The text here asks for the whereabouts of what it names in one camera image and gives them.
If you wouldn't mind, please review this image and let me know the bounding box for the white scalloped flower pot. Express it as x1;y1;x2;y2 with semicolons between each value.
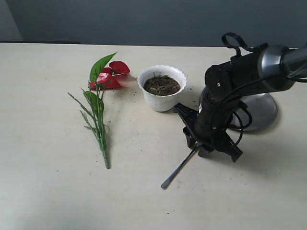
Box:
137;65;187;112

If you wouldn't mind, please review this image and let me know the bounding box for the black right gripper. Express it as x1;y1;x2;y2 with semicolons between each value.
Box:
173;89;242;162

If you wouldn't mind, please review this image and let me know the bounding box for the dark soil in pot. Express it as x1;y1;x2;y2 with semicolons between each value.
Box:
144;75;180;96

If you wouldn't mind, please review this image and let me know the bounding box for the stainless steel spork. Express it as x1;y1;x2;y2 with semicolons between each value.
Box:
161;144;201;190

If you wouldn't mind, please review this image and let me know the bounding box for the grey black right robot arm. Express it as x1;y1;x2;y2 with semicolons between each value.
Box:
173;44;307;161

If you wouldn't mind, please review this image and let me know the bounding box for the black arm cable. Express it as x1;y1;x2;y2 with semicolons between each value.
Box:
210;32;307;147

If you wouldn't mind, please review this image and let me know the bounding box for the artificial red flower stem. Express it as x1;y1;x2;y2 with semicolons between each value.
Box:
68;52;130;169

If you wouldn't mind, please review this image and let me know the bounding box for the round stainless steel plate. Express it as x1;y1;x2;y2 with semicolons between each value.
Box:
198;92;279;133

